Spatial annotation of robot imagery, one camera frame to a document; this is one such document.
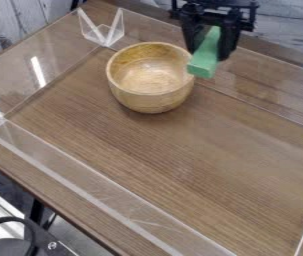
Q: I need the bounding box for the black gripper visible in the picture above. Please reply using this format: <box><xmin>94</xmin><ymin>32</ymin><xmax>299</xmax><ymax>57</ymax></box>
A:
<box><xmin>170</xmin><ymin>0</ymin><xmax>259</xmax><ymax>61</ymax></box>

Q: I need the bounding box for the green rectangular block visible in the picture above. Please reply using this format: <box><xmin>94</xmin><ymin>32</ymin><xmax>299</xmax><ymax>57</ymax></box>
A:
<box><xmin>187</xmin><ymin>26</ymin><xmax>221</xmax><ymax>78</ymax></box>

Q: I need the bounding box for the brown wooden bowl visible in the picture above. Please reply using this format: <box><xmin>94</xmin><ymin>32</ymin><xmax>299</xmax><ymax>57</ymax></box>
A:
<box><xmin>106</xmin><ymin>42</ymin><xmax>195</xmax><ymax>114</ymax></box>

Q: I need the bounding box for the clear acrylic front barrier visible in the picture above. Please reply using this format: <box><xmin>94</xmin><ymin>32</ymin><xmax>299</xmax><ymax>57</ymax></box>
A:
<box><xmin>0</xmin><ymin>115</ymin><xmax>237</xmax><ymax>256</ymax></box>

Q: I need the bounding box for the black table leg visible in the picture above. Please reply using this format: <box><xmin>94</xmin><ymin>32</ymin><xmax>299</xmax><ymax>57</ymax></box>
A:
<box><xmin>30</xmin><ymin>199</ymin><xmax>46</xmax><ymax>225</ymax></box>

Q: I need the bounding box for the clear acrylic corner bracket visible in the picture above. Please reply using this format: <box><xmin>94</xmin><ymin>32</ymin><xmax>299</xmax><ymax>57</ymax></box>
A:
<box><xmin>76</xmin><ymin>8</ymin><xmax>124</xmax><ymax>47</ymax></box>

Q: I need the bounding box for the black metal base plate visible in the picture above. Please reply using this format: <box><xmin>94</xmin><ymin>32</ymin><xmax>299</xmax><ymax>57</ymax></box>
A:
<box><xmin>0</xmin><ymin>226</ymin><xmax>80</xmax><ymax>256</ymax></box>

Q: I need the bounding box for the black cable loop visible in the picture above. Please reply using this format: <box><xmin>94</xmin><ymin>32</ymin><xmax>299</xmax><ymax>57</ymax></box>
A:
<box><xmin>0</xmin><ymin>216</ymin><xmax>39</xmax><ymax>256</ymax></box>

